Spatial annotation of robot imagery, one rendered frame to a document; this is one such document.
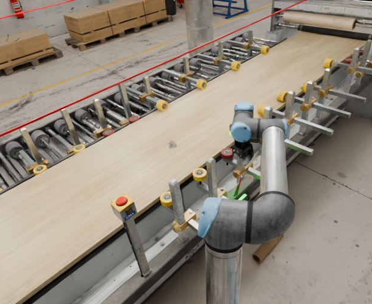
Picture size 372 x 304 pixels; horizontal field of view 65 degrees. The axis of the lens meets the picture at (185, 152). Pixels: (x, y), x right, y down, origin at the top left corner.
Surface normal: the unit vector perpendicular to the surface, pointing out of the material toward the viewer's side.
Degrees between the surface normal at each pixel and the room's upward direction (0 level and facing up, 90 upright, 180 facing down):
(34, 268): 0
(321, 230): 0
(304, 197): 0
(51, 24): 90
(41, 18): 90
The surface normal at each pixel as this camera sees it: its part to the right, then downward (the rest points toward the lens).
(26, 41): 0.67, 0.40
